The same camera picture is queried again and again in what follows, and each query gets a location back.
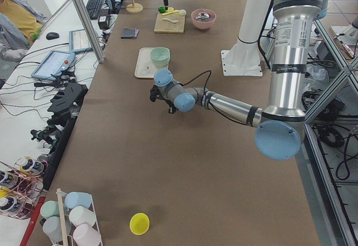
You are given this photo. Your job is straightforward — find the bamboo cutting board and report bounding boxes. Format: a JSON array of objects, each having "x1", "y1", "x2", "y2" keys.
[{"x1": 154, "y1": 13, "x2": 186, "y2": 34}]

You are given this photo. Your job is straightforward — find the green bowl stack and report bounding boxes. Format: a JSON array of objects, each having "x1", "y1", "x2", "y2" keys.
[{"x1": 150, "y1": 47, "x2": 170, "y2": 67}]

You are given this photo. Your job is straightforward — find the black stand rack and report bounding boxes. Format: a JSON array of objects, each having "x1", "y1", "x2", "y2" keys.
[{"x1": 30, "y1": 83, "x2": 88, "y2": 191}]

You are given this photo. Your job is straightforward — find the white rabbit tray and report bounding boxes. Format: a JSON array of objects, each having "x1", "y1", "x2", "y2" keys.
[{"x1": 134, "y1": 48, "x2": 168, "y2": 79}]

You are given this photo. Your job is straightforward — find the person in yellow shirt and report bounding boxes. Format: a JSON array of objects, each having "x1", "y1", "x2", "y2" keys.
[{"x1": 1, "y1": 0, "x2": 48, "y2": 63}]

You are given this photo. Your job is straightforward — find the black computer mouse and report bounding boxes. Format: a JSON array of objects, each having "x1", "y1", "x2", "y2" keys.
[{"x1": 46, "y1": 32, "x2": 60, "y2": 40}]

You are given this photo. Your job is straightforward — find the white ceramic spoon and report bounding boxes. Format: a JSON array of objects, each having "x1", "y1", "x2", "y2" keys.
[{"x1": 162, "y1": 18, "x2": 179, "y2": 23}]

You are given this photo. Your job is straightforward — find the black keyboard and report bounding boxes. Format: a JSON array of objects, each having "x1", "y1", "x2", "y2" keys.
[{"x1": 86, "y1": 0, "x2": 103, "y2": 20}]

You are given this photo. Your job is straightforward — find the yellow plastic knife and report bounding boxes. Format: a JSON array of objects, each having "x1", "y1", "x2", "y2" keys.
[{"x1": 161, "y1": 10, "x2": 180, "y2": 16}]

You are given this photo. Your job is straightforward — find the blue teach pendant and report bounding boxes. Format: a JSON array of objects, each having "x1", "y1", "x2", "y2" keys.
[
  {"x1": 31, "y1": 50, "x2": 76, "y2": 81},
  {"x1": 69, "y1": 29, "x2": 92, "y2": 54}
]

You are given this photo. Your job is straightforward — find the cup rack with cups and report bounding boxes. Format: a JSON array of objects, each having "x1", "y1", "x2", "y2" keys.
[{"x1": 40, "y1": 188, "x2": 103, "y2": 245}]

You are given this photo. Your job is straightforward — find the large pink ice bowl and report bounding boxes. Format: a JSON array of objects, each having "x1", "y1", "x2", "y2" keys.
[{"x1": 191, "y1": 8, "x2": 216, "y2": 30}]

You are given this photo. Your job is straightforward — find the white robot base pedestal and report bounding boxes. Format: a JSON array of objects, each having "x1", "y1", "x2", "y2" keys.
[{"x1": 222, "y1": 0, "x2": 270, "y2": 77}]

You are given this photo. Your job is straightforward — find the yellow plastic cup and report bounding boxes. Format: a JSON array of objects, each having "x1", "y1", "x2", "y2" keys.
[{"x1": 129, "y1": 212, "x2": 150, "y2": 235}]

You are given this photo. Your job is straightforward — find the grey folded cloth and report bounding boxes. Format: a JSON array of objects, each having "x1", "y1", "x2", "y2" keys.
[{"x1": 121, "y1": 27, "x2": 140, "y2": 39}]

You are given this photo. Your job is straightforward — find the aluminium frame post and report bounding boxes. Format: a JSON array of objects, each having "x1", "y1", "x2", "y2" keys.
[{"x1": 72, "y1": 0, "x2": 105, "y2": 64}]

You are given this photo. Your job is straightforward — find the bottles in wire basket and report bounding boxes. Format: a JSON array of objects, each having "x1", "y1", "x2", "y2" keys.
[{"x1": 1, "y1": 157, "x2": 48, "y2": 220}]

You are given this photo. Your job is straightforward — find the green lime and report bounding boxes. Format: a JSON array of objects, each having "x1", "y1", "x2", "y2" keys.
[{"x1": 158, "y1": 6, "x2": 166, "y2": 13}]

